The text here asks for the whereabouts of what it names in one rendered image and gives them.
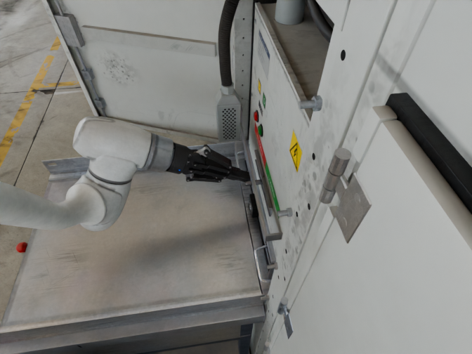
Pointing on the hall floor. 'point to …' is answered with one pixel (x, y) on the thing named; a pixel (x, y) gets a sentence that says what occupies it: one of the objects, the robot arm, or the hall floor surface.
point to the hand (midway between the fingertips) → (238, 174)
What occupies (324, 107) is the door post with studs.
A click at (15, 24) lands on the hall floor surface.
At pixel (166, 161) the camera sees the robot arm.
